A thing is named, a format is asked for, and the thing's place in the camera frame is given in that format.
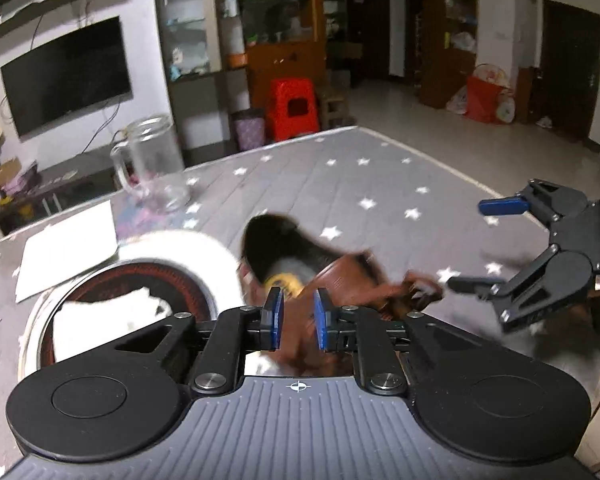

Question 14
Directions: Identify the brown leather shoe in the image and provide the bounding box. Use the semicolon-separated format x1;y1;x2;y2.
237;212;447;378

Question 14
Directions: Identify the round induction hob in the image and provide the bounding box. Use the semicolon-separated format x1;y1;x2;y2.
17;230;244;380

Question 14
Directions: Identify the grey star tablecloth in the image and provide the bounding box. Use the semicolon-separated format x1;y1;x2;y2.
0;124;600;480

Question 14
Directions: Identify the grey folded towel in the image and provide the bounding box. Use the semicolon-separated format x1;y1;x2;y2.
53;287;173;362

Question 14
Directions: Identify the white paper sheet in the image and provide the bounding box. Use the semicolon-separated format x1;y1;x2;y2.
15;200;118;304

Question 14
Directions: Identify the clear glass mug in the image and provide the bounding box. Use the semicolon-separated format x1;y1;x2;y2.
110;114;190;214

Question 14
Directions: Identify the purple waste bin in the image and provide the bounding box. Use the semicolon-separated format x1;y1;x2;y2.
232;108;266;151

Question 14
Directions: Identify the small wooden stool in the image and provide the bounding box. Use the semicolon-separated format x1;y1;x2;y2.
318;87;349;130

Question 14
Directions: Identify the red plastic stool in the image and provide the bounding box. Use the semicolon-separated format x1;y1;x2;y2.
266;77;320;142

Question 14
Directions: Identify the low black tv bench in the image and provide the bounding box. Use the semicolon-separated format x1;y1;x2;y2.
0;145;118;235

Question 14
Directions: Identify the cardboard box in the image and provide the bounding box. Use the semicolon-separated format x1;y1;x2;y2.
0;157;22;188

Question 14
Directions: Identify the wooden display cabinet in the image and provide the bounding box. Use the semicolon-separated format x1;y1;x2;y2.
154;0;481;151

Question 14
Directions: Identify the black wall television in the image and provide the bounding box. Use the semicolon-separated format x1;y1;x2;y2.
1;18;132;136

